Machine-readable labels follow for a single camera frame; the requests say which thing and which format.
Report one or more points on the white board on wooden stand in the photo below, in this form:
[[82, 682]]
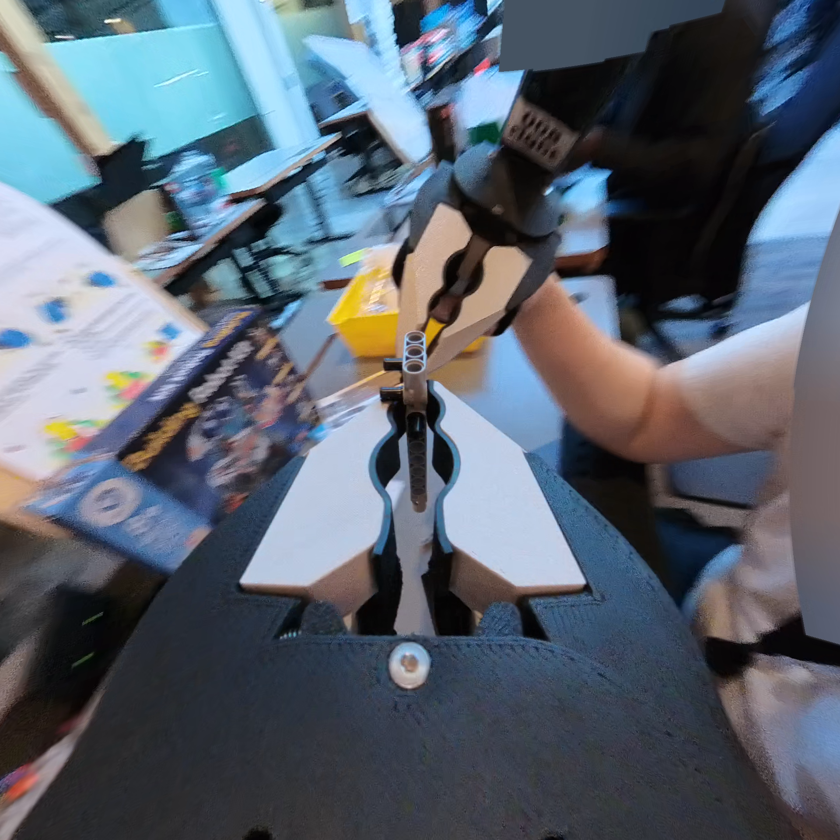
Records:
[[367, 92]]

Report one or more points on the green sticky note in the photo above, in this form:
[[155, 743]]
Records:
[[351, 257]]

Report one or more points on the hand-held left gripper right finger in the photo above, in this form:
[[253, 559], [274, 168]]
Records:
[[512, 518]]

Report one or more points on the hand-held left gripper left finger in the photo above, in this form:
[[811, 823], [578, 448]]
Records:
[[308, 525]]

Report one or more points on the white top office desk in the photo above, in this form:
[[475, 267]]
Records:
[[282, 164]]

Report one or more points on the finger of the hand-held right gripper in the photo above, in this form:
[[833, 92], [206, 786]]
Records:
[[499, 289], [426, 262]]

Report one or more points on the cardboard box with black lid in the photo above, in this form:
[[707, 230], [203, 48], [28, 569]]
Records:
[[131, 170]]

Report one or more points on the boxed toy set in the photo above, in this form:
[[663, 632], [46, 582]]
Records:
[[197, 187]]

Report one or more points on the grey bent toy beam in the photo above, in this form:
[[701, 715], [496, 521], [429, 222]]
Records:
[[415, 384]]

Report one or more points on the dark blue robot kit box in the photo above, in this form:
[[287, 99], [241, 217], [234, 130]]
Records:
[[197, 446]]

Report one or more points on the white task instruction board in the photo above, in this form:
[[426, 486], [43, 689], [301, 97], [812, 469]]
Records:
[[65, 328]]

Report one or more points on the yellow plastic bin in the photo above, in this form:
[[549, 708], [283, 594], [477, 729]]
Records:
[[364, 328]]

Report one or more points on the grey desk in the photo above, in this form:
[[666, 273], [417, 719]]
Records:
[[505, 387]]

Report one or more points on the wooden office desk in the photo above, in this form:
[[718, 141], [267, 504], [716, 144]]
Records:
[[216, 229]]

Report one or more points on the person's right forearm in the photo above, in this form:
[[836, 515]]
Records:
[[577, 367]]

